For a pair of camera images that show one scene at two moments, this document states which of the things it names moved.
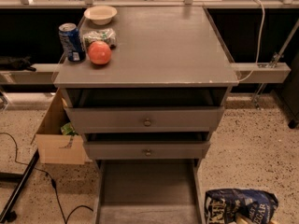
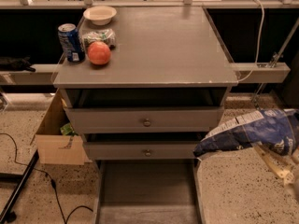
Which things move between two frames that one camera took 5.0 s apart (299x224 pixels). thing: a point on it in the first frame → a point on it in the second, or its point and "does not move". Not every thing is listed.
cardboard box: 56,148 does not move
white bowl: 100,15 does not move
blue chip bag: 222,205 → 277,129
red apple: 99,52 does not move
